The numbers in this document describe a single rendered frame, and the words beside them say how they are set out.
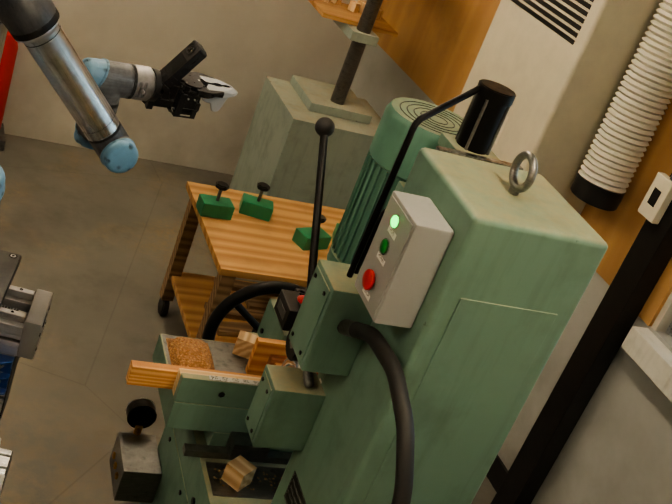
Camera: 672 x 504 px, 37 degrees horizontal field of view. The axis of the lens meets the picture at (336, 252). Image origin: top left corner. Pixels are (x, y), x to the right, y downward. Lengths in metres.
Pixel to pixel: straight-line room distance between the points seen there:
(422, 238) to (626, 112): 1.75
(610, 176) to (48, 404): 1.81
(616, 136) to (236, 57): 2.27
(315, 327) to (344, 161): 2.60
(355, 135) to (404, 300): 2.69
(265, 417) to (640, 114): 1.71
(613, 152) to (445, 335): 1.72
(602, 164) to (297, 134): 1.37
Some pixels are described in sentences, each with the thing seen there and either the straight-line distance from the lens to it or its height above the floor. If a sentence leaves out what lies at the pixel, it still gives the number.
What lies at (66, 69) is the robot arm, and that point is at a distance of 1.98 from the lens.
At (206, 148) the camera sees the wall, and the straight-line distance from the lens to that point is 4.94.
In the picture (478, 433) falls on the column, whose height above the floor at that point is 1.18.
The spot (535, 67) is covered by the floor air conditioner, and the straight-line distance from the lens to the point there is 3.20.
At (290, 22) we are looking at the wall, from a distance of 4.79.
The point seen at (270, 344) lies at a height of 0.98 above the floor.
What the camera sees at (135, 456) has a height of 0.62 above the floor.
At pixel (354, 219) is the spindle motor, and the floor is 1.30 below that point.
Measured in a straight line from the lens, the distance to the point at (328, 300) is 1.47.
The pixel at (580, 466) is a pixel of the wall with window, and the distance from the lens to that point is 3.26.
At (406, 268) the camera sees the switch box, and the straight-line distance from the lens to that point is 1.34.
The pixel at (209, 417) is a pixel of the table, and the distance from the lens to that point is 1.84.
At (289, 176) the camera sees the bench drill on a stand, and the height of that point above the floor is 0.46.
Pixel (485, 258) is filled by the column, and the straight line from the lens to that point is 1.34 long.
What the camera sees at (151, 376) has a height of 0.92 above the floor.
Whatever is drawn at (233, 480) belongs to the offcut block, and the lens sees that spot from 1.82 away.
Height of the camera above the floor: 1.97
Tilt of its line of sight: 25 degrees down
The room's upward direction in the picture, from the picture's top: 22 degrees clockwise
